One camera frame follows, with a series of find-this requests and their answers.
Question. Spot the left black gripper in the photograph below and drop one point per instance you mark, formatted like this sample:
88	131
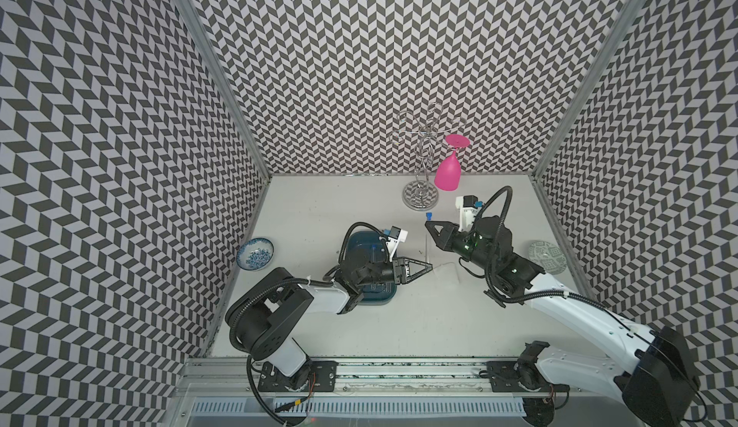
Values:
405	277

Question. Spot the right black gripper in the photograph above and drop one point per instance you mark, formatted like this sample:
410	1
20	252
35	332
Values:
443	239

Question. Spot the white gauze cloth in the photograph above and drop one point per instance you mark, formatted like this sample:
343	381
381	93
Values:
446	275

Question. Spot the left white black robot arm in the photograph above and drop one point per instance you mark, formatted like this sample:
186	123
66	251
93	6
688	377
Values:
261	322

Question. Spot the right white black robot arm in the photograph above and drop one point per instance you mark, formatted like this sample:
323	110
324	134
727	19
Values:
651	371

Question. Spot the teal rectangular plastic tray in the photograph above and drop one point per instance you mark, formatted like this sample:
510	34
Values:
369	241

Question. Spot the blue patterned small bowl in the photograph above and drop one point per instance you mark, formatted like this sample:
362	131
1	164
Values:
255	254

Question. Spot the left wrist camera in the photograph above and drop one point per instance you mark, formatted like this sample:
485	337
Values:
393	237

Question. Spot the chrome wire glass rack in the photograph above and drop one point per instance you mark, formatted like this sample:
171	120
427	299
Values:
419	133

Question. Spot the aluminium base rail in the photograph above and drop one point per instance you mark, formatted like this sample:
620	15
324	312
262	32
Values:
386	388

